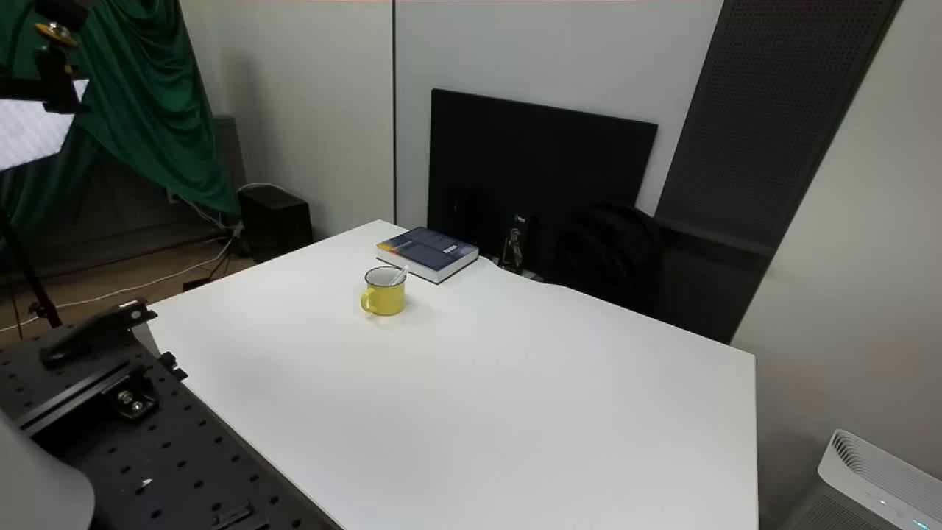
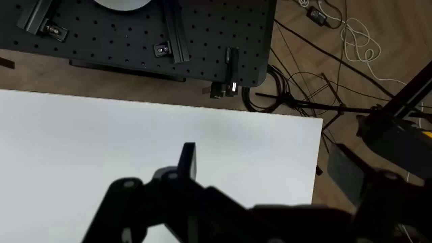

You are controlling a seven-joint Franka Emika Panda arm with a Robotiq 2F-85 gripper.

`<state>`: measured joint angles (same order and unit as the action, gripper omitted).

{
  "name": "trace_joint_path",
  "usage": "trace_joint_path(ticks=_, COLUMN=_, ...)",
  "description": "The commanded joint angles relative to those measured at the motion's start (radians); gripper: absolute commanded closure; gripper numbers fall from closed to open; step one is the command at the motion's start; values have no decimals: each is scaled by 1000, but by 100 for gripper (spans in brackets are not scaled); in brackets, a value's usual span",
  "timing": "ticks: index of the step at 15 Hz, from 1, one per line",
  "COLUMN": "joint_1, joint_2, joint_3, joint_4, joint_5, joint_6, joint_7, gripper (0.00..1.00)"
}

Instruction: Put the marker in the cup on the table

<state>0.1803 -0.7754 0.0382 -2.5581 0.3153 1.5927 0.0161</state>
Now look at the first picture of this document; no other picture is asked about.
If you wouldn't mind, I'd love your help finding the dark grey wall panel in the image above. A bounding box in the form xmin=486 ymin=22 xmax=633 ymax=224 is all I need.
xmin=656 ymin=0 xmax=905 ymax=255

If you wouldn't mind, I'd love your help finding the dark blue book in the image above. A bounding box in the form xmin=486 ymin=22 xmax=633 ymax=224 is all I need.
xmin=378 ymin=227 xmax=480 ymax=283

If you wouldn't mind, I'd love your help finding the black office chair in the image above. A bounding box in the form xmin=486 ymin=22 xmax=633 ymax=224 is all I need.
xmin=550 ymin=202 xmax=770 ymax=340

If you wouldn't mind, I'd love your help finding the black monitor panel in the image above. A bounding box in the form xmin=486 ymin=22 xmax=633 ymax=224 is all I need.
xmin=427 ymin=87 xmax=659 ymax=273

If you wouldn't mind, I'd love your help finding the green curtain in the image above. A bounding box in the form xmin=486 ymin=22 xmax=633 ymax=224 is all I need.
xmin=0 ymin=0 xmax=240 ymax=233

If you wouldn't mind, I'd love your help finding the white light panel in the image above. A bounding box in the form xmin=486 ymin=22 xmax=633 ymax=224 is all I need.
xmin=0 ymin=78 xmax=88 ymax=170

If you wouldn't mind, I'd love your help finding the yellow enamel mug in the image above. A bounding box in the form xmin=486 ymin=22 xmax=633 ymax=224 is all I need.
xmin=359 ymin=265 xmax=406 ymax=314

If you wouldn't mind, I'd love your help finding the white air purifier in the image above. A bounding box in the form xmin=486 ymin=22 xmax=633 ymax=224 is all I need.
xmin=782 ymin=429 xmax=942 ymax=530

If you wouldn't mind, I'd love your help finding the small black speaker box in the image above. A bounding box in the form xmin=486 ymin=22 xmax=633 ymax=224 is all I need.
xmin=240 ymin=186 xmax=315 ymax=261

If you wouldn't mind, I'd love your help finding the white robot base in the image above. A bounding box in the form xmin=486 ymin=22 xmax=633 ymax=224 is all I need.
xmin=0 ymin=415 xmax=96 ymax=530

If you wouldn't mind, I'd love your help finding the black perforated breadboard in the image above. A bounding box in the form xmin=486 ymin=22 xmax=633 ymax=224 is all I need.
xmin=0 ymin=302 xmax=341 ymax=530

